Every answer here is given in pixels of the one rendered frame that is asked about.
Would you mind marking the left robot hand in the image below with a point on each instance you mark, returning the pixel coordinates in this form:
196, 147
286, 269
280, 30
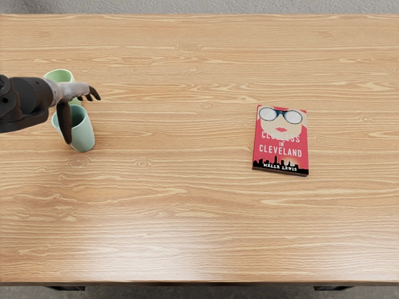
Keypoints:
69, 90

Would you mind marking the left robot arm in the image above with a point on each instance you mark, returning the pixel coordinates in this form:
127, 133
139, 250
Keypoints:
25, 99

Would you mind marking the light green cup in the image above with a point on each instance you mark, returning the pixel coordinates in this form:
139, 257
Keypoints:
59, 75

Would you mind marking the mint green cup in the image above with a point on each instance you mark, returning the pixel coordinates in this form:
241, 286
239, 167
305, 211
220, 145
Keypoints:
82, 134

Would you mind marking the red paperback book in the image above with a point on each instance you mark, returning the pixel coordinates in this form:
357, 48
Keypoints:
282, 143

